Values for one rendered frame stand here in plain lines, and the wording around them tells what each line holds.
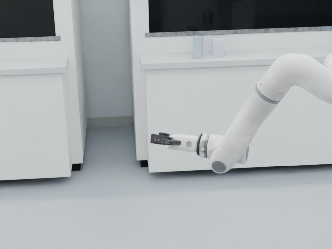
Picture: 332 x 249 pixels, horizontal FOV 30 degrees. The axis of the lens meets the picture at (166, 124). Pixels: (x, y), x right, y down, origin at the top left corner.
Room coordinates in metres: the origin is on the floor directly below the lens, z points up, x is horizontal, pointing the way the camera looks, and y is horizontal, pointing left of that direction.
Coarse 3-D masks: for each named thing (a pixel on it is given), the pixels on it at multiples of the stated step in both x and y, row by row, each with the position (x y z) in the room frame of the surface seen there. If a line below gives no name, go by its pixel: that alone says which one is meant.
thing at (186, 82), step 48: (144, 0) 4.22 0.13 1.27; (192, 0) 4.24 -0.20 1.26; (240, 0) 4.26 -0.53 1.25; (288, 0) 4.29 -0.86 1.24; (144, 48) 4.22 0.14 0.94; (192, 48) 4.24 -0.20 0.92; (240, 48) 4.27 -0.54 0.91; (288, 48) 4.28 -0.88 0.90; (144, 96) 4.22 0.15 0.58; (192, 96) 4.02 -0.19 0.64; (240, 96) 4.04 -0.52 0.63; (288, 96) 4.07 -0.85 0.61; (144, 144) 4.22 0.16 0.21; (288, 144) 4.07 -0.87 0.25
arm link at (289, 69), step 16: (272, 64) 1.81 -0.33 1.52; (288, 64) 1.77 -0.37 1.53; (304, 64) 1.76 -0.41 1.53; (320, 64) 1.74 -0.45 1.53; (272, 80) 1.78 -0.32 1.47; (288, 80) 1.77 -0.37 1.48; (304, 80) 1.75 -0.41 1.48; (320, 80) 1.71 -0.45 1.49; (272, 96) 1.79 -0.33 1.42; (320, 96) 1.72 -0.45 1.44
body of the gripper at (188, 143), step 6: (174, 138) 1.92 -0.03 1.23; (180, 138) 1.91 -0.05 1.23; (186, 138) 1.91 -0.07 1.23; (192, 138) 1.91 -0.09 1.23; (198, 138) 1.91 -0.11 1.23; (186, 144) 1.91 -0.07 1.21; (192, 144) 1.90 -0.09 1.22; (198, 144) 1.90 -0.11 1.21; (180, 150) 1.90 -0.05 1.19; (186, 150) 1.90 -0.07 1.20; (192, 150) 1.89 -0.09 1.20
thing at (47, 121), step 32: (0, 0) 4.15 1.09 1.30; (32, 0) 4.16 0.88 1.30; (64, 0) 4.18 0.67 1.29; (0, 32) 4.15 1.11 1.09; (32, 32) 4.16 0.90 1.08; (64, 32) 4.18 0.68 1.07; (0, 64) 4.02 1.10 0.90; (32, 64) 4.00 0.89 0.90; (64, 64) 3.99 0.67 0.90; (0, 96) 3.93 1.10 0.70; (32, 96) 3.94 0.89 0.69; (64, 96) 4.01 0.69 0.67; (0, 128) 3.93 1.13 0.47; (32, 128) 3.94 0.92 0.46; (64, 128) 3.96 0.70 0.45; (0, 160) 3.92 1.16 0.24; (32, 160) 3.94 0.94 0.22; (64, 160) 3.96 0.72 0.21
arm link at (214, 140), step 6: (210, 138) 1.90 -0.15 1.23; (216, 138) 1.90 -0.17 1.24; (222, 138) 1.90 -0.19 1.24; (210, 144) 1.89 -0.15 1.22; (216, 144) 1.88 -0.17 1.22; (210, 150) 1.88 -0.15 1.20; (246, 150) 1.86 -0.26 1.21; (210, 156) 1.89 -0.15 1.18; (246, 156) 1.87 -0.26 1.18; (240, 162) 1.86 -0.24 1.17
